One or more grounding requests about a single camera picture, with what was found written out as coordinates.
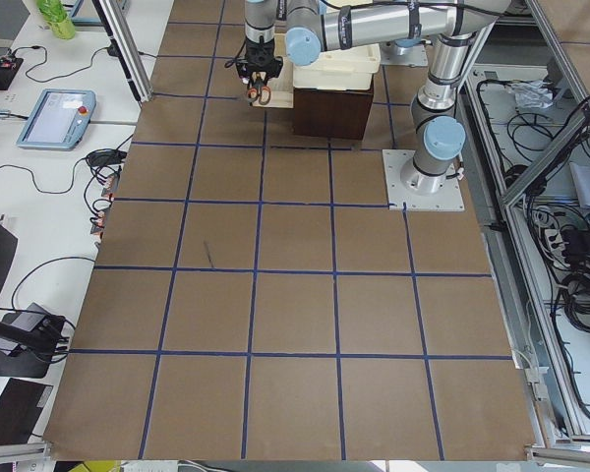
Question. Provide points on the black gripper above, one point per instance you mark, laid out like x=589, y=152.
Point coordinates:
x=259, y=54

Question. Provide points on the grey orange scissors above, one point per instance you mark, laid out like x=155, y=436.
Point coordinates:
x=258, y=90

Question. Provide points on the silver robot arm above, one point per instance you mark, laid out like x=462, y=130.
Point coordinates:
x=457, y=28

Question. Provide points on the dark brown wooden cabinet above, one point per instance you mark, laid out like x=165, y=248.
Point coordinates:
x=338, y=114

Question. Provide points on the cream plastic tray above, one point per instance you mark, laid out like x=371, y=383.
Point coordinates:
x=351, y=69

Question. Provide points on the green plastic bottle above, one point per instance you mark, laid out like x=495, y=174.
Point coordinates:
x=57, y=18

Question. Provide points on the blue teach pendant upper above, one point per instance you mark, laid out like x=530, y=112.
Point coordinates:
x=58, y=120

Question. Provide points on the aluminium frame post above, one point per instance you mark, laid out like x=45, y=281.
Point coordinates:
x=120, y=37

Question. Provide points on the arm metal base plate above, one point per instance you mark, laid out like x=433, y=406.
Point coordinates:
x=407, y=189
x=395, y=55

